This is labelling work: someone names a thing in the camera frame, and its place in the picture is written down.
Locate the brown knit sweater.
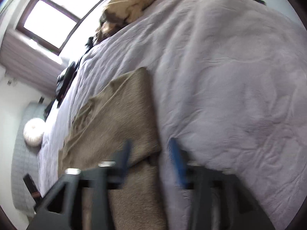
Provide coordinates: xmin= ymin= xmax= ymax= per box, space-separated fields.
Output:
xmin=58 ymin=67 xmax=168 ymax=229

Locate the cream striped clothes pile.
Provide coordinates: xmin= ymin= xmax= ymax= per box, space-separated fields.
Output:
xmin=94 ymin=0 xmax=156 ymax=45

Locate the grey quilted headboard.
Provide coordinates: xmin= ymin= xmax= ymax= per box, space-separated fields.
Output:
xmin=11 ymin=102 xmax=46 ymax=217

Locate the white round pillow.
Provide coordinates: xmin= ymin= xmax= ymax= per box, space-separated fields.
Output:
xmin=23 ymin=118 xmax=46 ymax=147

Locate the black folded garment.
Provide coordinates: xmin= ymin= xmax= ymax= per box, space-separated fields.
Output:
xmin=44 ymin=36 xmax=94 ymax=119

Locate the lavender embossed bed quilt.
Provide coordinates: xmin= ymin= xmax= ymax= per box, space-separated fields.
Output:
xmin=39 ymin=0 xmax=306 ymax=229

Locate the grey pleated curtain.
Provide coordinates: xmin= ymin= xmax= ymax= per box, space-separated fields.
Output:
xmin=1 ymin=29 xmax=65 ymax=97

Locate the dark framed window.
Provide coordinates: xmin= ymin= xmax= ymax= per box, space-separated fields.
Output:
xmin=17 ymin=0 xmax=105 ymax=55

